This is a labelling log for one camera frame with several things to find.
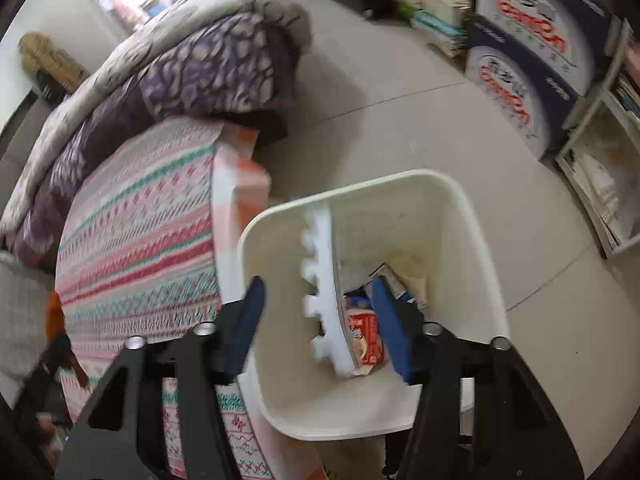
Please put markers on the white shelf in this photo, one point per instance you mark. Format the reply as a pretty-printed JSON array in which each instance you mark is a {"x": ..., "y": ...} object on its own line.
[{"x": 600, "y": 170}]

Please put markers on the red orange snack packet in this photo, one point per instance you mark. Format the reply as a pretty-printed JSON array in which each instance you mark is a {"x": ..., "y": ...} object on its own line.
[{"x": 367, "y": 337}]

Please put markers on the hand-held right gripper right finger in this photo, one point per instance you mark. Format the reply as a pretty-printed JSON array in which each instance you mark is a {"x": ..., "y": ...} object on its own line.
[{"x": 390, "y": 325}]

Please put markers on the grey fabric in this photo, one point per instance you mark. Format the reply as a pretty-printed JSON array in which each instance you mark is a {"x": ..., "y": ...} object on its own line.
[{"x": 22, "y": 310}]

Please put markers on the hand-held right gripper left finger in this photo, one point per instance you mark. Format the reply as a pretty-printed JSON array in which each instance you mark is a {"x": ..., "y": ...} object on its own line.
[{"x": 247, "y": 322}]

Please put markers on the pink foam floor mat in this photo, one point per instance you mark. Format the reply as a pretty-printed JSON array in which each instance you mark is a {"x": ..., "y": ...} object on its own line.
[{"x": 240, "y": 200}]

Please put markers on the striped patterned blanket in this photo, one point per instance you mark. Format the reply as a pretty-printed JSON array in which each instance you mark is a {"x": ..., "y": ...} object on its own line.
[{"x": 145, "y": 240}]

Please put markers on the white foam puzzle mat piece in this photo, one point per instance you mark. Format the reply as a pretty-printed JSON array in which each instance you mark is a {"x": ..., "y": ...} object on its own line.
[{"x": 330, "y": 305}]

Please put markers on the stack of books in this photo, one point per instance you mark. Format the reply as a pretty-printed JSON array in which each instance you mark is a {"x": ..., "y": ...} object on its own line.
[{"x": 435, "y": 15}]

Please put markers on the orange peel piece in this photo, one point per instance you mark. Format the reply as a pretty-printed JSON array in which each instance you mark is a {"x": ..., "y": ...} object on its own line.
[{"x": 52, "y": 312}]

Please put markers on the blue white carton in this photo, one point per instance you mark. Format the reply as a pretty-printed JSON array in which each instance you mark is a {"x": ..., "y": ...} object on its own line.
[{"x": 400, "y": 285}]

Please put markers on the white plastic bin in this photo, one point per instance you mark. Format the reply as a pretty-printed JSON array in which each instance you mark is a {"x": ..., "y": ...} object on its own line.
[{"x": 440, "y": 220}]

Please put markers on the brown patterned bag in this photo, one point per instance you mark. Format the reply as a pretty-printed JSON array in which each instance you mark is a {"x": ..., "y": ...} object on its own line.
[{"x": 50, "y": 62}]

